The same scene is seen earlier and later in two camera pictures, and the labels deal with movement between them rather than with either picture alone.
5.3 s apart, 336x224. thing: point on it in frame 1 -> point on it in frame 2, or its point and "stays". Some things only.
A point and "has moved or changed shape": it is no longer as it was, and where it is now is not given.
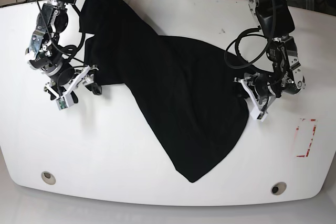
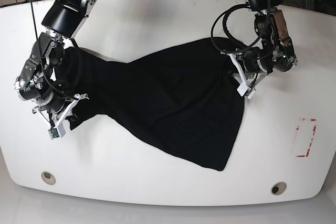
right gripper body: [259, 87] -> [251, 79]
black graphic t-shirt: [191, 91] has moved or changed shape
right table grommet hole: [278, 188] stays
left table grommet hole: [48, 178] stays
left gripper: [67, 80] -> [58, 118]
